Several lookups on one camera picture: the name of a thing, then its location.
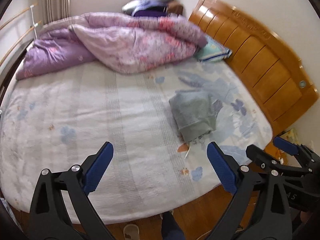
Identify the grey zip hoodie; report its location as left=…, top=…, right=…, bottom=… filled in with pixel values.
left=169, top=91, right=223, bottom=142

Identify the yellow package by bed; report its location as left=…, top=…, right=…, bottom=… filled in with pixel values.
left=280, top=128, right=300, bottom=145

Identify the white slipper on floor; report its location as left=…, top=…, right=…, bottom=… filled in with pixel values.
left=123, top=224, right=140, bottom=240

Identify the dark blue trouser leg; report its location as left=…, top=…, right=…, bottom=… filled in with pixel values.
left=161, top=211, right=185, bottom=240

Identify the wooden bed headboard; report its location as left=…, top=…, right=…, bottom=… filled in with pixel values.
left=189, top=0, right=319, bottom=135

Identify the floral white bed sheet mattress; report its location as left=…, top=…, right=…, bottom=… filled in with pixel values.
left=1, top=58, right=272, bottom=224

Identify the teal striped pillow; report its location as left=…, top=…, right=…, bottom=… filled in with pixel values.
left=194, top=35, right=232, bottom=62

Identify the wooden bedside table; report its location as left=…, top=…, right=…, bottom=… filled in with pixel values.
left=167, top=0, right=184, bottom=15

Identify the purple pink floral duvet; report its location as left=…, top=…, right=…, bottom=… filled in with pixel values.
left=16, top=12, right=207, bottom=80

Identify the blue grey pillow pile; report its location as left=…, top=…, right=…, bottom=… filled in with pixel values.
left=122, top=0, right=173, bottom=17

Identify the wooden double ballet barre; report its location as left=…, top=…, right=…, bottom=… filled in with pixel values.
left=1, top=2, right=42, bottom=67

